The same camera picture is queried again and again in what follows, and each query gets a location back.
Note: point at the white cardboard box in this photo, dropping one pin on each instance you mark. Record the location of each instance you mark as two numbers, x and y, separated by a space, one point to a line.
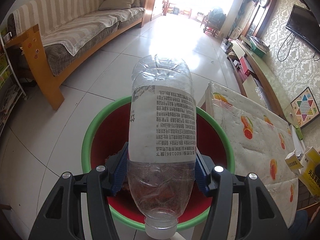
296 142

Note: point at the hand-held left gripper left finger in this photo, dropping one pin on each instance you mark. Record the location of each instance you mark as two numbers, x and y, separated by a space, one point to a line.
120 172

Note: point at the clear plastic bottle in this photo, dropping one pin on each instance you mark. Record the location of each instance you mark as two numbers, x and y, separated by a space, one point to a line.
162 120

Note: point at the white magazine rack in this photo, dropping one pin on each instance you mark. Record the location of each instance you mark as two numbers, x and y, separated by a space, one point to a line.
7 80

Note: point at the small green box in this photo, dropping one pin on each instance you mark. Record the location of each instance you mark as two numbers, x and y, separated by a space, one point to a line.
298 131

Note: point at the beige pillow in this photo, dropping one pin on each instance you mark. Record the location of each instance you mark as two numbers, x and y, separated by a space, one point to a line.
117 0

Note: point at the wooden sofa with striped cover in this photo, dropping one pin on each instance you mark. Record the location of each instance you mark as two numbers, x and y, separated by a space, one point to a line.
75 30

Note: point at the wooden chair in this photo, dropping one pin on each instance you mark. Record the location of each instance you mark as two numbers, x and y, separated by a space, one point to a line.
213 22

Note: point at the green tray with papers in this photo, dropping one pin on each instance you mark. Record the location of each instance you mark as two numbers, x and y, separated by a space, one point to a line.
260 46

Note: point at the red flat box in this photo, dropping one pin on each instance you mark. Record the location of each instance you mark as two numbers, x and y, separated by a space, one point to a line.
245 66

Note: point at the long television cabinet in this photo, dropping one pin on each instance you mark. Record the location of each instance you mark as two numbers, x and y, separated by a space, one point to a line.
267 75

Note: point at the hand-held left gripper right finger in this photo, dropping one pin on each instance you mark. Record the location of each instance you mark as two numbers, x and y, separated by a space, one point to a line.
203 175

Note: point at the red bin with green rim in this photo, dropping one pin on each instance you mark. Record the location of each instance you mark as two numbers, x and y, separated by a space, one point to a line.
107 130

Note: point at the person's leg in jeans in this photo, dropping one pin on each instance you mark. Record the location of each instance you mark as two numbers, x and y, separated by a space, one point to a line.
302 225

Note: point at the round wall clock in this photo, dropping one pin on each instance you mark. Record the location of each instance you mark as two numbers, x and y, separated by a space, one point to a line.
264 0

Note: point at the yellow white medicine box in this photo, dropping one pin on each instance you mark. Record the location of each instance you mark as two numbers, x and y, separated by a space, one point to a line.
311 175

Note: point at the black television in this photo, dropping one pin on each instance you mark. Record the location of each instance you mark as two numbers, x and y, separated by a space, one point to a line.
302 25

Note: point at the star checkers board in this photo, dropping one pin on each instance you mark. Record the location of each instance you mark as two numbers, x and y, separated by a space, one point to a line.
306 107

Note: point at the white standing air conditioner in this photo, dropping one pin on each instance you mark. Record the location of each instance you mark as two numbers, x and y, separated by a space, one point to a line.
236 12

